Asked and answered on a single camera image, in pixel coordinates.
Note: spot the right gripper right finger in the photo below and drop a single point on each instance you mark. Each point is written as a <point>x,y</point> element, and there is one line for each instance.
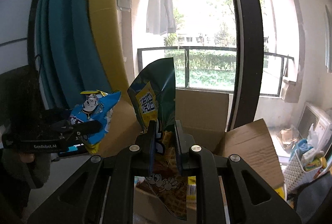
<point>239,185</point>

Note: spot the dark green yellow snack bag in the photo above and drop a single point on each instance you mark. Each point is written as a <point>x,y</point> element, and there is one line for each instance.
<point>153,94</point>

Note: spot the yellow curtain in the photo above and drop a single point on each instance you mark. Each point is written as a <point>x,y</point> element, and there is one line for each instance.
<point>105,30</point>

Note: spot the black balcony railing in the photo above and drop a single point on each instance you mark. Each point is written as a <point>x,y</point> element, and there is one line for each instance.
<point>214,68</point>

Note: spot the brown cardboard box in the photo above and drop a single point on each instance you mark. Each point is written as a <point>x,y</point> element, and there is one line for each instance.
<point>202,115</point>

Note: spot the grey hanging shirt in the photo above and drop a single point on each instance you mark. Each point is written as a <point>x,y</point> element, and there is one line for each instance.
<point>160,18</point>

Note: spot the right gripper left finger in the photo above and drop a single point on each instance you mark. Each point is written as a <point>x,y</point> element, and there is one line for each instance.
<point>102,189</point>

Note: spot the grey cloth bag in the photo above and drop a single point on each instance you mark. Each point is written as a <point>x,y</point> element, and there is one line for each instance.
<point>313,203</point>

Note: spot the teal curtain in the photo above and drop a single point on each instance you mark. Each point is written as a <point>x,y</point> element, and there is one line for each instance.
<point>68,58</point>

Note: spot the white plastic basket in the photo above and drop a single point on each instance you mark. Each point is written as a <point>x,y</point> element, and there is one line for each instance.
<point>295,175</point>

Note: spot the white air conditioner unit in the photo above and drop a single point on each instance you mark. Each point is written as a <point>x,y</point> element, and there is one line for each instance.
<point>321,122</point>

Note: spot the blue cartoon snack bag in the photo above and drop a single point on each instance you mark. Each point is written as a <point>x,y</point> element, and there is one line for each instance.
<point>98,106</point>

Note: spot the black window frame post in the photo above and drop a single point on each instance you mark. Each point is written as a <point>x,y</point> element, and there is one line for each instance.
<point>249,62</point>

